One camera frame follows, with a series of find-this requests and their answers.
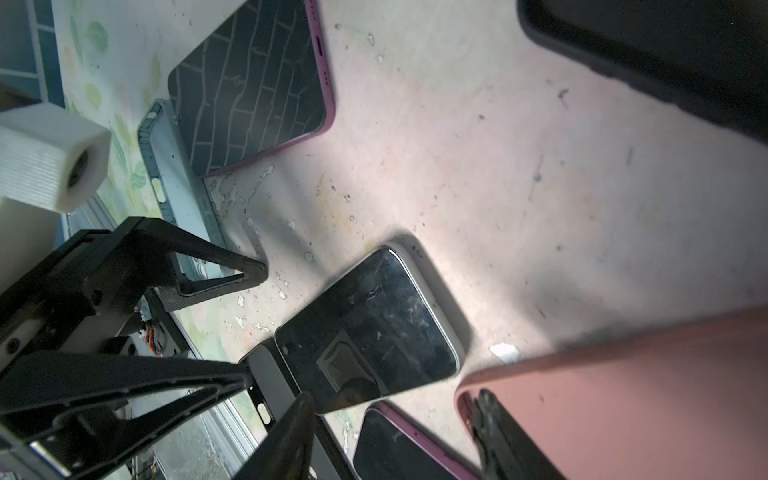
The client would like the purple-edged black phone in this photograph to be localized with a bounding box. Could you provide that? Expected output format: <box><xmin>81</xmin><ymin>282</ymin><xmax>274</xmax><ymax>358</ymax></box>
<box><xmin>167</xmin><ymin>0</ymin><xmax>335</xmax><ymax>178</ymax></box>

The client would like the white-edged black phone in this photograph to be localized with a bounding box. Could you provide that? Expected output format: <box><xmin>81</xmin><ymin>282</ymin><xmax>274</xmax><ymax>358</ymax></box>
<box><xmin>275</xmin><ymin>242</ymin><xmax>465</xmax><ymax>415</ymax></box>

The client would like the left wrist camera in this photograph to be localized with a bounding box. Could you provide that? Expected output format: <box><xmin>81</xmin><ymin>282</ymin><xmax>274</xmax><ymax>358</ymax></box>
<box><xmin>1</xmin><ymin>103</ymin><xmax>111</xmax><ymax>290</ymax></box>

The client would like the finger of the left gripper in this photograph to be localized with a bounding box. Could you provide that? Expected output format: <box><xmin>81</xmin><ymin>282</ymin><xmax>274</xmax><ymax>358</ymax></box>
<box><xmin>89</xmin><ymin>217</ymin><xmax>268</xmax><ymax>311</ymax></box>
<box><xmin>1</xmin><ymin>351</ymin><xmax>251</xmax><ymax>456</ymax></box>

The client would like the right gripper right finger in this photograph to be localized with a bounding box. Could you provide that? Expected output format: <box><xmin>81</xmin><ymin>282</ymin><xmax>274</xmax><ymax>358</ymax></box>
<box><xmin>469</xmin><ymin>389</ymin><xmax>564</xmax><ymax>480</ymax></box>

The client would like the pink phone case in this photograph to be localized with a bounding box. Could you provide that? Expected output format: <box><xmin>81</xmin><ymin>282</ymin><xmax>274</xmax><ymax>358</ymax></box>
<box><xmin>454</xmin><ymin>308</ymin><xmax>767</xmax><ymax>479</ymax></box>

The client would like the black phone lower centre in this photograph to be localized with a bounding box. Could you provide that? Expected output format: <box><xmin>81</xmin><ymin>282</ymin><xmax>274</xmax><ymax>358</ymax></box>
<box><xmin>353</xmin><ymin>401</ymin><xmax>479</xmax><ymax>480</ymax></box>

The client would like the light blue phone case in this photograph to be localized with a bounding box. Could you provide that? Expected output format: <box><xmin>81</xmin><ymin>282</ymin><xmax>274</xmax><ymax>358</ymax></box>
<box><xmin>137</xmin><ymin>98</ymin><xmax>241</xmax><ymax>283</ymax></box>

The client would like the black phone case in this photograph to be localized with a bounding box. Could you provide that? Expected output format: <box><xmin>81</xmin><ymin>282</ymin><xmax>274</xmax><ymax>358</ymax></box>
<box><xmin>517</xmin><ymin>0</ymin><xmax>767</xmax><ymax>142</ymax></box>
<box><xmin>240</xmin><ymin>337</ymin><xmax>357</xmax><ymax>480</ymax></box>

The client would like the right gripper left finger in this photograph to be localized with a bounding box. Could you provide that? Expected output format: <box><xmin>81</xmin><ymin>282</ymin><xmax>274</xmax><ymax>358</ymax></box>
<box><xmin>233</xmin><ymin>393</ymin><xmax>316</xmax><ymax>480</ymax></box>

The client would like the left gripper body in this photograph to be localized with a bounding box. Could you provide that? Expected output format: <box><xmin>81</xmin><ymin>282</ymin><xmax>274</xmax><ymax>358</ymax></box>
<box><xmin>0</xmin><ymin>227</ymin><xmax>253</xmax><ymax>480</ymax></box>

